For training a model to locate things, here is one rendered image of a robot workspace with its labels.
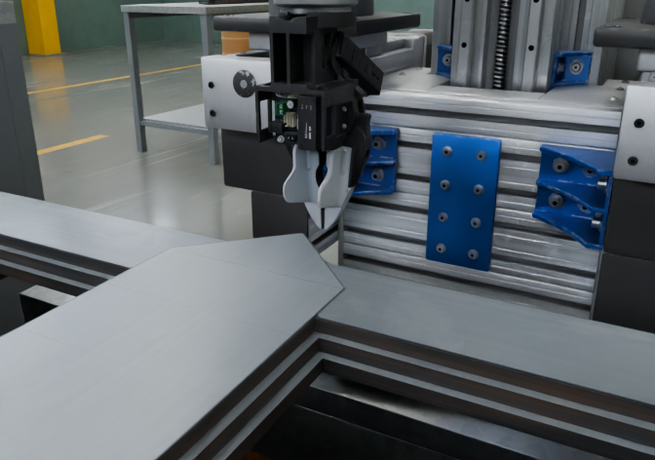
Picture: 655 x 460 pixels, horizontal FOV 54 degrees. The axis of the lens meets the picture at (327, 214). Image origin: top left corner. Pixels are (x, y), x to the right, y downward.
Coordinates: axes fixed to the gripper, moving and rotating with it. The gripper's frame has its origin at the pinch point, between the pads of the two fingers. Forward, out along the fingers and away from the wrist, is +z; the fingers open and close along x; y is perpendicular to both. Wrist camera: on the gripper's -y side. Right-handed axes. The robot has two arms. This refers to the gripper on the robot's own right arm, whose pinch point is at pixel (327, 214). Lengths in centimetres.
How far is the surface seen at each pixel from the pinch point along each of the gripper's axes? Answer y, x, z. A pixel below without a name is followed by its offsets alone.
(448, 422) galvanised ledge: 3.5, 15.1, 17.8
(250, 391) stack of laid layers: 26.3, 8.4, 2.1
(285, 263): 11.1, 1.6, 0.8
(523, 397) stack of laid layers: 18.6, 23.8, 2.3
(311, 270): 11.2, 4.4, 0.8
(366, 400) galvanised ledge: 4.0, 6.6, 17.8
